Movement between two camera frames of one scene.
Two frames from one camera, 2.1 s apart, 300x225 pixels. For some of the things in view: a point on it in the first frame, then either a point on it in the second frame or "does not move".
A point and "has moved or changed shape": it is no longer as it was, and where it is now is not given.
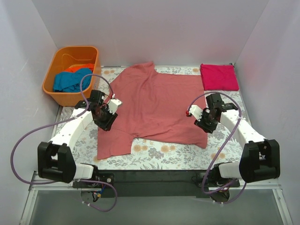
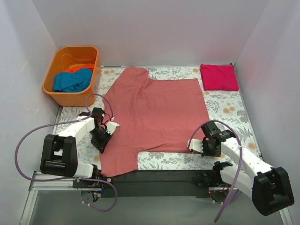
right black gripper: (205, 125) -> (205, 147)
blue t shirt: (70, 82) does not move
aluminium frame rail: (36, 184) does not move
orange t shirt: (73, 68) does not move
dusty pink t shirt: (153, 104) has moved or changed shape
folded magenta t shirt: (219, 77) does not move
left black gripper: (107, 122) -> (101, 137)
